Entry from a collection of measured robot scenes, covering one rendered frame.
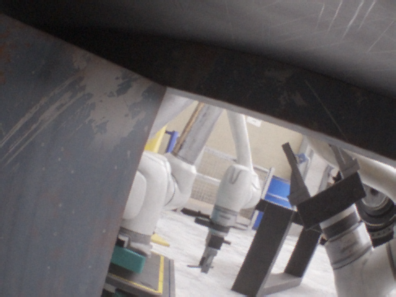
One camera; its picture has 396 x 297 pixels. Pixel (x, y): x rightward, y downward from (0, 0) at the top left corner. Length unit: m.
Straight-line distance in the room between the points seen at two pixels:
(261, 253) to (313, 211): 2.52
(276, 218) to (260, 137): 5.78
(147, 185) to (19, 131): 1.09
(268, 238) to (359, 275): 2.54
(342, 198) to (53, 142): 0.57
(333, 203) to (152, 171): 0.73
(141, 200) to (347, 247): 0.77
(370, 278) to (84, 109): 0.59
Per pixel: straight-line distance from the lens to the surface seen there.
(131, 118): 0.58
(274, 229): 3.42
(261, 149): 9.19
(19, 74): 0.46
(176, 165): 2.18
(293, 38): 0.46
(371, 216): 2.34
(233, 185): 1.95
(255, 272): 3.45
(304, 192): 0.94
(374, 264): 0.92
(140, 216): 1.55
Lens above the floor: 0.73
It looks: 1 degrees up
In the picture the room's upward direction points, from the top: 20 degrees clockwise
